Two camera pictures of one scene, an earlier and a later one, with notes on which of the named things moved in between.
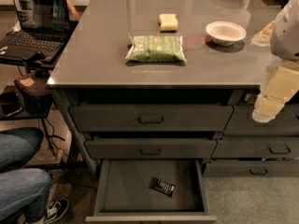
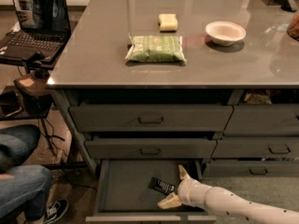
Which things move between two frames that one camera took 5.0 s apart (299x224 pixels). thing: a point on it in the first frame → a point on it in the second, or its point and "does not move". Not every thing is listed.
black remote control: [163, 187] does not move
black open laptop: [45, 26] does not move
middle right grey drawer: [257, 147] does not move
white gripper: [286, 35] → [186, 190]
